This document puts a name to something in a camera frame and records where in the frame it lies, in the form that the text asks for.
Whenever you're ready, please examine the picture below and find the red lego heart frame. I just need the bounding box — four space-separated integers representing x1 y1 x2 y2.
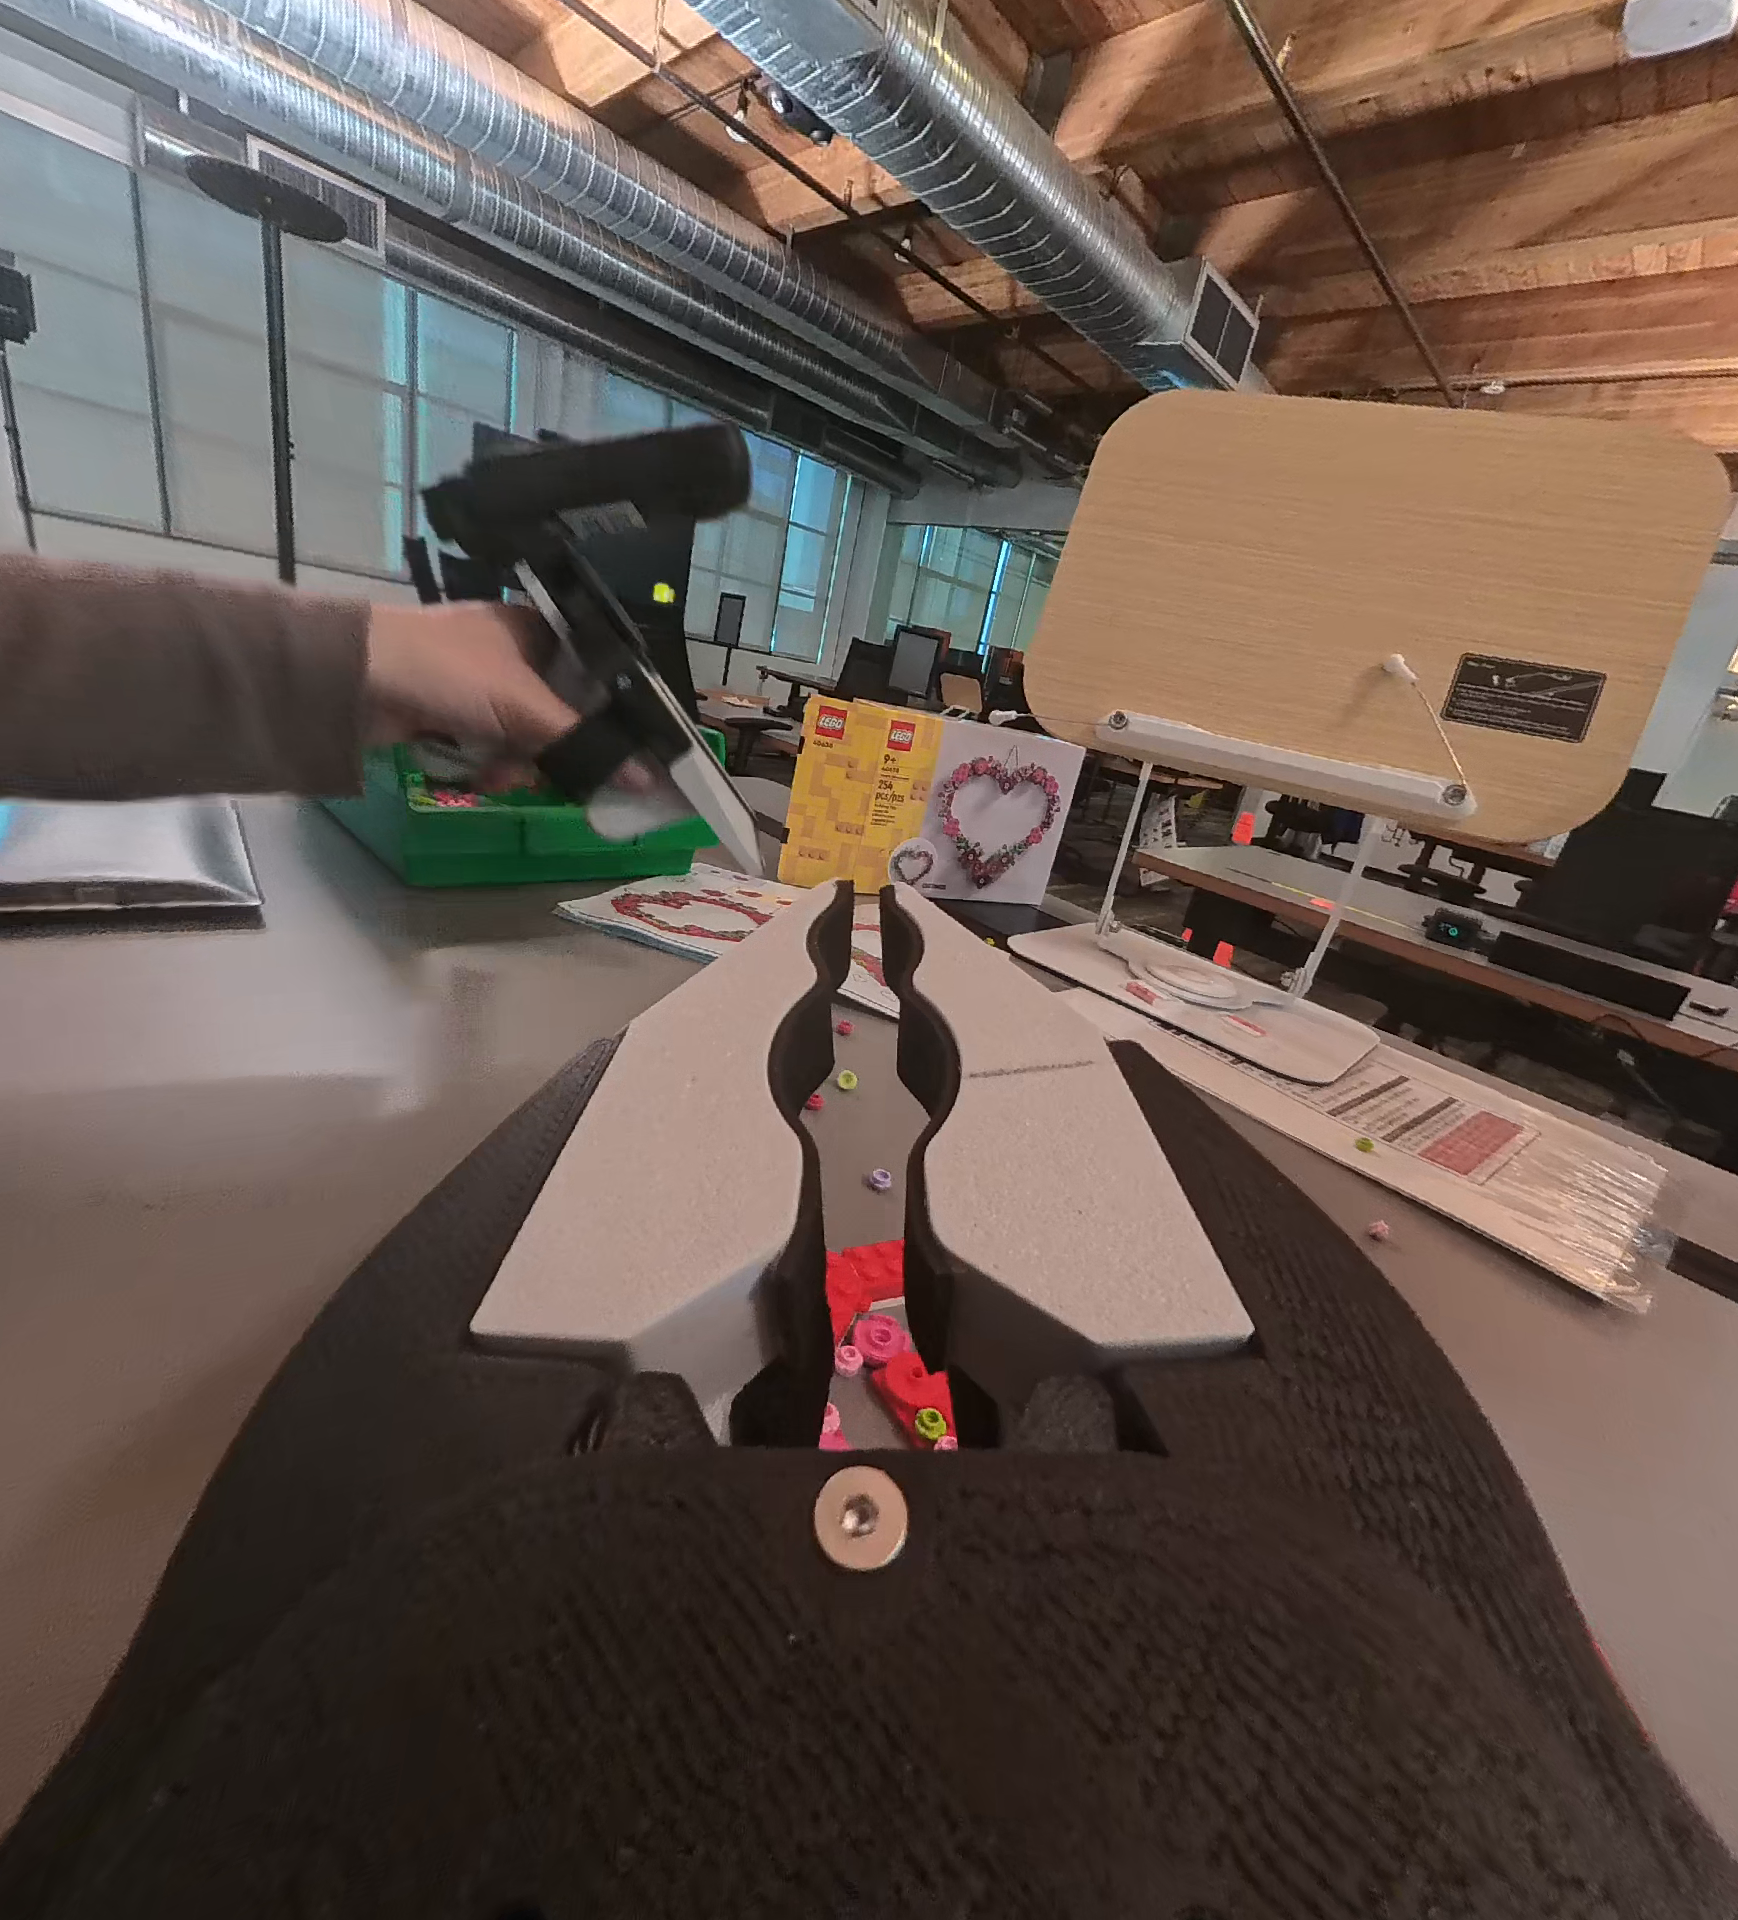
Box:
822 1241 960 1450

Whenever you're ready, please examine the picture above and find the person's left forearm brown sleeve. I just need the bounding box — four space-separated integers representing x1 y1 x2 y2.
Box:
0 543 375 829

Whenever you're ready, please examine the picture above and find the white ceiling device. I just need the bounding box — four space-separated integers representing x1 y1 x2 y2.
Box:
1623 0 1738 60

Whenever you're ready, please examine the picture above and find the silver foil pouch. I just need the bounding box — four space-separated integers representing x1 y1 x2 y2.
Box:
0 794 265 926

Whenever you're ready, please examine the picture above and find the plastic wrapped paper sheet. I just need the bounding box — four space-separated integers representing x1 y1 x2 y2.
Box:
1076 981 1675 1317

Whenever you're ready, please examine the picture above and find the wooden book stand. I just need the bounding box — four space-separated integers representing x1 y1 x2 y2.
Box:
1007 389 1734 1087

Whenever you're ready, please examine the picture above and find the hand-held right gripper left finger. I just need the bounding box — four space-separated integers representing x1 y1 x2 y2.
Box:
471 879 857 1445

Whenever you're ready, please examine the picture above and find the black floor lamp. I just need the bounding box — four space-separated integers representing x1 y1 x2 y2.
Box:
185 155 349 588

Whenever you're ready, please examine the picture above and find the spiral air duct with vent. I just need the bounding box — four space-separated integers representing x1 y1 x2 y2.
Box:
689 0 1263 394

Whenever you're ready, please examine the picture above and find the long background desk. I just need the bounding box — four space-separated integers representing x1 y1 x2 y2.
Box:
1135 839 1738 1178

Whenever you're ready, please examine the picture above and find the yellow lego set box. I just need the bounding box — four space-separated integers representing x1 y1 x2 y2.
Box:
777 697 1090 905

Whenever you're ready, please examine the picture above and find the green plastic bin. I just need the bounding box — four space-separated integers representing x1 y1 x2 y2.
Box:
320 732 730 888

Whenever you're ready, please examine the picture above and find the person's left hand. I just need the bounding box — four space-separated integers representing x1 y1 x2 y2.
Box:
358 597 661 803

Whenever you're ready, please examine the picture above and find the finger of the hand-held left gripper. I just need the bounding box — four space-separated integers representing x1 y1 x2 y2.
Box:
614 659 767 879

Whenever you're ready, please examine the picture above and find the spiral metal air duct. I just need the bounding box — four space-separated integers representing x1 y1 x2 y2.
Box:
0 0 1028 488

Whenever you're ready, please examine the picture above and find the black panel yellow sticker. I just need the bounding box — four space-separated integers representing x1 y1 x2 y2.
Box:
614 517 694 709

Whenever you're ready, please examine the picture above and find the lego instruction booklet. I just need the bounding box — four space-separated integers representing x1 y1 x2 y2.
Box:
555 860 903 1021

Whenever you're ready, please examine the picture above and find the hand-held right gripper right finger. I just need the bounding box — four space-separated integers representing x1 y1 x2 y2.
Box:
879 881 1255 1449

